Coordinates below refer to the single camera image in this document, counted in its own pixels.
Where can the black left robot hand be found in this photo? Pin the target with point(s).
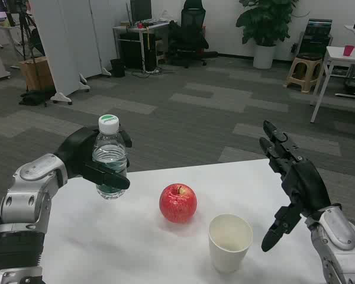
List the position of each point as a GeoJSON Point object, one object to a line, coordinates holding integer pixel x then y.
{"type": "Point", "coordinates": [74, 154]}

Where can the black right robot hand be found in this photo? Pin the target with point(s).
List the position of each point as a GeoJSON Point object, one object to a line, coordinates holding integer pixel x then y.
{"type": "Point", "coordinates": [304, 183]}

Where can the clear plastic water bottle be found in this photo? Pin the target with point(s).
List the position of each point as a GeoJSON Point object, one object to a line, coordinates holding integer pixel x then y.
{"type": "Point", "coordinates": [109, 148]}

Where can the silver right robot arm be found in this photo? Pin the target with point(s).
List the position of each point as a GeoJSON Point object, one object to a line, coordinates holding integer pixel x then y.
{"type": "Point", "coordinates": [340, 236]}

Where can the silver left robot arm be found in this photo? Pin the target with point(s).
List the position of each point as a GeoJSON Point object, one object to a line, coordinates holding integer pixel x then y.
{"type": "Point", "coordinates": [32, 201]}

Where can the black bag on floor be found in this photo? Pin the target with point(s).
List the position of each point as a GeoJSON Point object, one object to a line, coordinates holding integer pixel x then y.
{"type": "Point", "coordinates": [35, 97]}

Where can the brown cardboard box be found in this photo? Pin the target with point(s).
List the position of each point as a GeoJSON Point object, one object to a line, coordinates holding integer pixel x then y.
{"type": "Point", "coordinates": [41, 74]}

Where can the black trash bin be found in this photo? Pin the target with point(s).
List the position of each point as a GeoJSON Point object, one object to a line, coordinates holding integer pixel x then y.
{"type": "Point", "coordinates": [117, 68]}

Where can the white paper cup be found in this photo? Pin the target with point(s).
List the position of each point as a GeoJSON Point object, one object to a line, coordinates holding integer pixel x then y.
{"type": "Point", "coordinates": [227, 254]}

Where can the white partition panel on feet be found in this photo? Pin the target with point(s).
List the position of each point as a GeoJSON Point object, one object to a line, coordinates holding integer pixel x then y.
{"type": "Point", "coordinates": [85, 35]}
{"type": "Point", "coordinates": [56, 44]}

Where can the white power strip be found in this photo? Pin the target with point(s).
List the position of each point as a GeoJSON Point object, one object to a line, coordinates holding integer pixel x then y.
{"type": "Point", "coordinates": [152, 71]}

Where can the beige plastic stool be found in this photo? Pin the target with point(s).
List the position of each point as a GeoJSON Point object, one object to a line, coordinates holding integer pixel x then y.
{"type": "Point", "coordinates": [304, 68]}

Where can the red apple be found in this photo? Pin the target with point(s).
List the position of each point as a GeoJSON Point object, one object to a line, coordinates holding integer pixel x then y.
{"type": "Point", "coordinates": [177, 205]}

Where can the large black computer tower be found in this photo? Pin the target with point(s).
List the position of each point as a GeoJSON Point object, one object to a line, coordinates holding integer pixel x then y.
{"type": "Point", "coordinates": [130, 50]}

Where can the slim black computer tower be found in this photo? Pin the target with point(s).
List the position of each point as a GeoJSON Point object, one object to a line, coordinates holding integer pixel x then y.
{"type": "Point", "coordinates": [150, 59]}

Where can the white side table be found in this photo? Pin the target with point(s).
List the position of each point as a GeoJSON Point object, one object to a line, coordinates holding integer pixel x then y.
{"type": "Point", "coordinates": [340, 54]}

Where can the red plastic cup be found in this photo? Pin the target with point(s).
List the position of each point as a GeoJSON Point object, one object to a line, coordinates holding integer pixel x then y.
{"type": "Point", "coordinates": [348, 51]}

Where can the white office desk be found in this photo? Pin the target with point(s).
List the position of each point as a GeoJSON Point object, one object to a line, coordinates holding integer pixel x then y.
{"type": "Point", "coordinates": [142, 28]}

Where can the black computer monitor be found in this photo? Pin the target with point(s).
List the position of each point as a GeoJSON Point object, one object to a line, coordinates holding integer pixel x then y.
{"type": "Point", "coordinates": [140, 10]}

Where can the green leafy potted plant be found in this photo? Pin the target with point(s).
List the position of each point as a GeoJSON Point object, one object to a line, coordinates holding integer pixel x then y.
{"type": "Point", "coordinates": [266, 20]}

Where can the black office chair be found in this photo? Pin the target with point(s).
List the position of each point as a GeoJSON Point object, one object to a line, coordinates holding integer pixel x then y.
{"type": "Point", "coordinates": [189, 32]}

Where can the black camera tripod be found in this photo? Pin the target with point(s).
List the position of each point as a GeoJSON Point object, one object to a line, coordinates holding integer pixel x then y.
{"type": "Point", "coordinates": [28, 35]}

